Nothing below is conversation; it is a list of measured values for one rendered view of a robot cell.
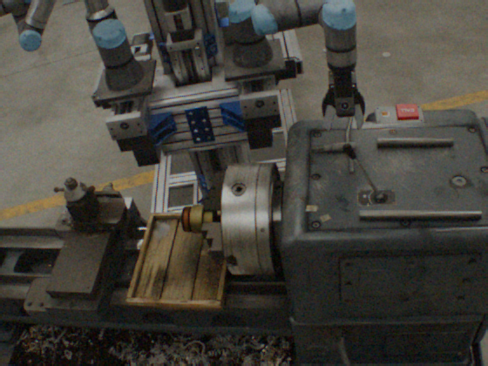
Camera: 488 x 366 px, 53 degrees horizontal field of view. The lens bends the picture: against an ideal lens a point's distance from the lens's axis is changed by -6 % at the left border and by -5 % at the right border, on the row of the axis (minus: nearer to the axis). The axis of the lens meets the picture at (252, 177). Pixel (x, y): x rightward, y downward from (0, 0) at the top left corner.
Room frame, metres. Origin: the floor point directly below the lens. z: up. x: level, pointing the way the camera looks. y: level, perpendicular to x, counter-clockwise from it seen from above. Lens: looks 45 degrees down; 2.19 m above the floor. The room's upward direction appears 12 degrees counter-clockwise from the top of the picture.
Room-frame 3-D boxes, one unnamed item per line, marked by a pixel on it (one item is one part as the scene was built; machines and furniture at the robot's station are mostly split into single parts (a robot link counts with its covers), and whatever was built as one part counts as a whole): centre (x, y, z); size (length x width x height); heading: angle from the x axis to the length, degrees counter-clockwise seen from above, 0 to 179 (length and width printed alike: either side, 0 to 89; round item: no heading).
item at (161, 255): (1.02, 0.27, 0.89); 0.36 x 0.30 x 0.04; 166
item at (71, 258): (1.11, 0.58, 0.95); 0.43 x 0.17 x 0.05; 166
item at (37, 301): (1.11, 0.63, 0.90); 0.47 x 0.30 x 0.06; 166
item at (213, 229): (0.89, 0.12, 1.09); 0.12 x 0.11 x 0.05; 166
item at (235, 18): (1.66, -0.10, 1.33); 0.13 x 0.12 x 0.14; 94
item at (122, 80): (1.70, 0.40, 1.21); 0.15 x 0.15 x 0.10
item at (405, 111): (1.07, -0.46, 1.26); 0.06 x 0.06 x 0.02; 76
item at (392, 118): (1.08, -0.44, 1.23); 0.13 x 0.08 x 0.05; 76
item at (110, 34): (1.71, 0.41, 1.33); 0.13 x 0.12 x 0.14; 17
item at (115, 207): (1.17, 0.53, 0.99); 0.20 x 0.10 x 0.05; 76
